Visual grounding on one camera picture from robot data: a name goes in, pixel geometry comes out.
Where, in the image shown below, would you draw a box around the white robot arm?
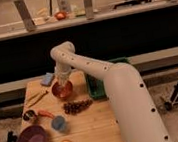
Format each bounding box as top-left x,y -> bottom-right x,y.
50,41 -> 173,142

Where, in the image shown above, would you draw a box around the red bowl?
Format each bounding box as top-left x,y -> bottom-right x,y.
51,81 -> 73,99

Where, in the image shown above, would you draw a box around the yellow fork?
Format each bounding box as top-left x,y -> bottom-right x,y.
25,90 -> 48,107

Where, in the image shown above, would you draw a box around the purple bowl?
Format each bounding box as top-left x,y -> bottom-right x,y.
16,125 -> 48,142

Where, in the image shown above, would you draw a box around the blue sponge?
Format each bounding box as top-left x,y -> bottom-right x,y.
41,72 -> 54,87

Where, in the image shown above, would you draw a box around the green bin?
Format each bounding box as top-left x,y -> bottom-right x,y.
84,57 -> 130,101

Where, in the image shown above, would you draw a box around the bunch of dark grapes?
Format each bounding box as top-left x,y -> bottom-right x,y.
63,100 -> 92,115

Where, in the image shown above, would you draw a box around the orange carrot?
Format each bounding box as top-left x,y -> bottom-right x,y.
37,110 -> 54,119

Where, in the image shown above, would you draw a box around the blue cup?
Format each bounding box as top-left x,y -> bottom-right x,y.
51,115 -> 67,132

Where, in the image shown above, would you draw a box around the small metal cup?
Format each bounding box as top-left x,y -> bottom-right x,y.
23,110 -> 37,124

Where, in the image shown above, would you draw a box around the red fruit on shelf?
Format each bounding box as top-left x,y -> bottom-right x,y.
54,11 -> 68,21

